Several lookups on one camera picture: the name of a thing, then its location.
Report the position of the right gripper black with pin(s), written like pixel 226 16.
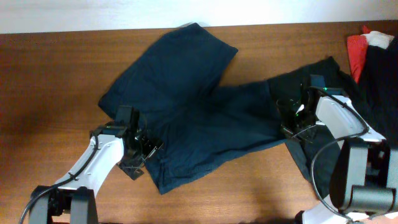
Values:
pixel 286 127

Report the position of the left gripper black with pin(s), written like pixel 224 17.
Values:
pixel 152 143

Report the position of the navy blue shorts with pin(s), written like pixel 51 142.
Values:
pixel 175 85

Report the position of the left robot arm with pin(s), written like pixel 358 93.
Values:
pixel 120 143

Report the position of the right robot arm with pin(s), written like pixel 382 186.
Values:
pixel 363 184

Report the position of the dark navy garment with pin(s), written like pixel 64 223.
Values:
pixel 378 84

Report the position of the red cloth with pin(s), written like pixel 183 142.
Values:
pixel 357 46

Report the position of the white cloth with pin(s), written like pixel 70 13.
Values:
pixel 379 39

